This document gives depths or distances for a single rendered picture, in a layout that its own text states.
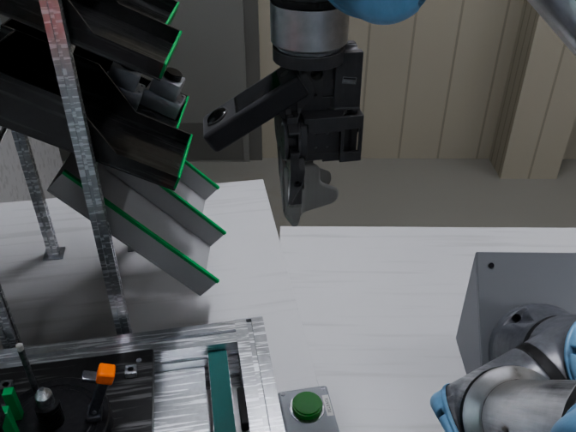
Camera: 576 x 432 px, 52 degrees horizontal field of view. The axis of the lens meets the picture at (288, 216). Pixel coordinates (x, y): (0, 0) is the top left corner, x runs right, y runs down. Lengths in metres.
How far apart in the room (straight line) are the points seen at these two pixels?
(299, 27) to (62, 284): 0.82
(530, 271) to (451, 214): 1.99
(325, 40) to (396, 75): 2.62
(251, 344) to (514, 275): 0.42
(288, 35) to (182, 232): 0.53
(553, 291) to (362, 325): 0.32
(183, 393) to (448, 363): 0.44
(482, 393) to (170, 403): 0.44
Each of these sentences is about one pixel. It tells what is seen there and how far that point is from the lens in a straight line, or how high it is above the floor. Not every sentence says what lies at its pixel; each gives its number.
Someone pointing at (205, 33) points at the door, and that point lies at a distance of 3.04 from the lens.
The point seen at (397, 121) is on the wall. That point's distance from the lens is 3.28.
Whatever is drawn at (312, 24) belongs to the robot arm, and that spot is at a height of 1.46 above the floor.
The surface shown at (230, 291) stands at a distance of 1.14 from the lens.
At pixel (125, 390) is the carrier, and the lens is 0.87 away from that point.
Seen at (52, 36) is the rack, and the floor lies 1.41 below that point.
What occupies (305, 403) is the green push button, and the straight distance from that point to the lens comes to 0.82.
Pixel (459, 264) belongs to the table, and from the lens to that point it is 1.25.
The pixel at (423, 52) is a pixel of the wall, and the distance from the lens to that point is 3.16.
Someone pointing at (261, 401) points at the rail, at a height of 0.95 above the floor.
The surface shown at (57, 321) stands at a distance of 1.16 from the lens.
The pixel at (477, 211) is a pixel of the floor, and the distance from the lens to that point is 3.03.
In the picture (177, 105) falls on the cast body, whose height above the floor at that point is 1.22.
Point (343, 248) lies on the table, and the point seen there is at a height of 0.86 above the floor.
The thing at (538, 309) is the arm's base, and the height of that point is 1.03.
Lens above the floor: 1.62
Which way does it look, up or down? 35 degrees down
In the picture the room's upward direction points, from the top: straight up
